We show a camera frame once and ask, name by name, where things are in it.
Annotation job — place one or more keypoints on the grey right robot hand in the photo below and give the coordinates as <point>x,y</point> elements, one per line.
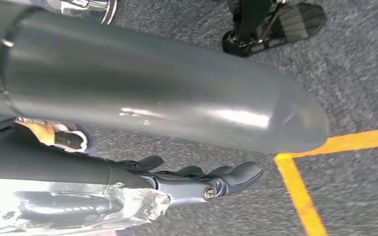
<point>143,81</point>

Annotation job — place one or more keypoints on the shiny chrome curved part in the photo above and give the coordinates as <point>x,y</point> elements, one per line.
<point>88,8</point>

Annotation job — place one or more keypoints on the yellow floor tape outline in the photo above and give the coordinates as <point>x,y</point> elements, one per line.
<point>300,195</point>

